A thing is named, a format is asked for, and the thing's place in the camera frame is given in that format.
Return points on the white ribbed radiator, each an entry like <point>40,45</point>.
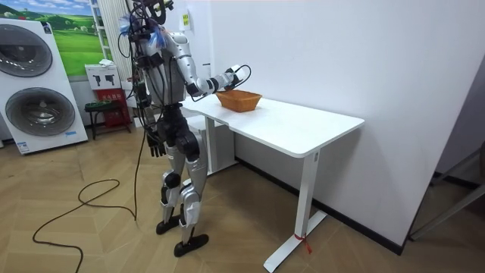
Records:
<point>115,34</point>

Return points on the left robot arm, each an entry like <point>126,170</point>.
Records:
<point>141,96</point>

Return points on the black stool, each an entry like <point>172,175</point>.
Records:
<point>104,107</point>

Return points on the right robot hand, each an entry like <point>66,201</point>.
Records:
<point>234,75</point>

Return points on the white cardboard box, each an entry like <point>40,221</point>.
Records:
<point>102,77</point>

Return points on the robot legs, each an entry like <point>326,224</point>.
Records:
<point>191,167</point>

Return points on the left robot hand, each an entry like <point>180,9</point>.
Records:
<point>155,146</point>

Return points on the orange wicker basket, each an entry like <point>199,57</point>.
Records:
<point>238,100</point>

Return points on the white desk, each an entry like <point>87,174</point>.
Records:
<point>280,125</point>

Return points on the white washing machine tower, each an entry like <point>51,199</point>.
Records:
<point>38,87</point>

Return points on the robot body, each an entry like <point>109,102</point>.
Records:
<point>166,79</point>

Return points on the red ribbon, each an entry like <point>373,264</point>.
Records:
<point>305,242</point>

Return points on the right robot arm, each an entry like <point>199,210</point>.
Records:
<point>186,57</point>

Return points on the grey metal frame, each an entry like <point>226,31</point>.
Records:
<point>451,208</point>

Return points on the green landscape wall poster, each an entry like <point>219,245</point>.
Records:
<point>72,38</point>

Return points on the red cabinet box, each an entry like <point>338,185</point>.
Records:
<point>113,112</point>

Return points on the white wall box yellow label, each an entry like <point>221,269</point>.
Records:
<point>185,19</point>

